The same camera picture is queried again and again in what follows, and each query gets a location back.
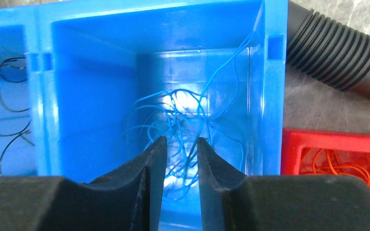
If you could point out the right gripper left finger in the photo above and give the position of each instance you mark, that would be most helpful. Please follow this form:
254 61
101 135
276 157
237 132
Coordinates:
125 199

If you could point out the blue double plastic bin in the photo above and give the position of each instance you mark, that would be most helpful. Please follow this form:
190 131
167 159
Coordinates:
87 85

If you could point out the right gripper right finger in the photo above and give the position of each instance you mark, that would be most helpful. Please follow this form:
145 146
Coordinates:
233 201

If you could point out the red plastic bin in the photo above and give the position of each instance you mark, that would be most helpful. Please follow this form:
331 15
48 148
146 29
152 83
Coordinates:
317 152

